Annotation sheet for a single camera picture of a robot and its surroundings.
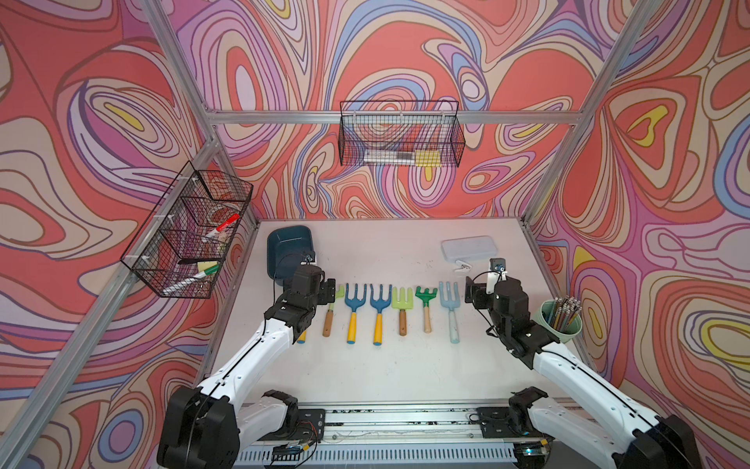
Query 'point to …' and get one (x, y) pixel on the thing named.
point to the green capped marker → (183, 283)
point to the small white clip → (464, 266)
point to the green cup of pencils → (562, 318)
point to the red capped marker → (228, 222)
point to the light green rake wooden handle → (328, 319)
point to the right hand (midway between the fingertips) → (485, 284)
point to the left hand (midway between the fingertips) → (316, 280)
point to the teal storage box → (287, 246)
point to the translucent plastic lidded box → (468, 247)
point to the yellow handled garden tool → (302, 338)
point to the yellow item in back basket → (428, 158)
